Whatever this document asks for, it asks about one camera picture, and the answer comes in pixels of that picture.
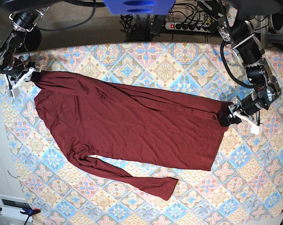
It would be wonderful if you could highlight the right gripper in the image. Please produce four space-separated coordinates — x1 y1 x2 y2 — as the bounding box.
0 61 36 79

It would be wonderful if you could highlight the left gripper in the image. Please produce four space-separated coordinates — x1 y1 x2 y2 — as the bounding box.
219 96 259 127

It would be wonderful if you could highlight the maroon long-sleeve t-shirt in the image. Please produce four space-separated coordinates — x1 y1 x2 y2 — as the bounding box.
32 71 229 200

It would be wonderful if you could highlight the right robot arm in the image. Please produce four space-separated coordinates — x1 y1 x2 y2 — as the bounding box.
0 6 49 82

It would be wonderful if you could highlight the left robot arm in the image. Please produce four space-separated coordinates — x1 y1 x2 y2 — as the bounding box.
217 0 283 127

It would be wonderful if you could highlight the patterned colourful tablecloth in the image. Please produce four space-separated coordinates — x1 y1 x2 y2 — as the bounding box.
0 43 283 225

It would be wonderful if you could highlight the white power strip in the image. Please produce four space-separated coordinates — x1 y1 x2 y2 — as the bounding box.
164 22 209 32

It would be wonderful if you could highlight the orange black clamp bottom left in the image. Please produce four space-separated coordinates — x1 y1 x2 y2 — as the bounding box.
0 207 41 217

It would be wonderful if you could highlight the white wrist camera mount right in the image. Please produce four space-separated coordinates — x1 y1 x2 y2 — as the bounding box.
5 67 42 98

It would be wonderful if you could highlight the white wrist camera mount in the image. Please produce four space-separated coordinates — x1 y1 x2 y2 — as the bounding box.
5 67 42 98
231 111 263 135

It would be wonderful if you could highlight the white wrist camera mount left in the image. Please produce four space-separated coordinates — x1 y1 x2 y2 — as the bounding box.
231 111 263 135

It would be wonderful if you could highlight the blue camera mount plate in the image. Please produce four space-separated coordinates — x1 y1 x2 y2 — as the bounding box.
103 0 175 15

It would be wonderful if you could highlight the white wall socket box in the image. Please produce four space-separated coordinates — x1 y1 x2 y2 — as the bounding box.
0 195 30 222

